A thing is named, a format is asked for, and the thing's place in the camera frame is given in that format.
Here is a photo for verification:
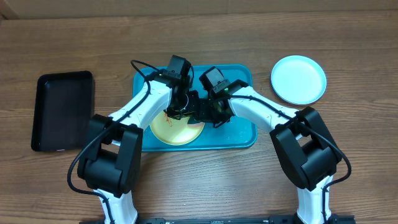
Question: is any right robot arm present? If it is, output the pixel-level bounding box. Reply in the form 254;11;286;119
201;80;355;223

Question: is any teal plastic serving tray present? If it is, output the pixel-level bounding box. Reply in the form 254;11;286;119
132;64;257;152

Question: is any yellow-green plate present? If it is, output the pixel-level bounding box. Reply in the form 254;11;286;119
150;111;205;146

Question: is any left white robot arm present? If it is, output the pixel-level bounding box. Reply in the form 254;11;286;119
67;55;194;223

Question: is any pink and black sponge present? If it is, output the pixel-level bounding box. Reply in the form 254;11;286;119
187;122;204;128

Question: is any light blue plate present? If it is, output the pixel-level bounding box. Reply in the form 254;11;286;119
271;55;327;105

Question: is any black plastic tray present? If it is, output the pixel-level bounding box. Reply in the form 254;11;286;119
31;70;95;152

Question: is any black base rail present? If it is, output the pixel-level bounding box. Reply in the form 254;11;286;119
80;214;356;224

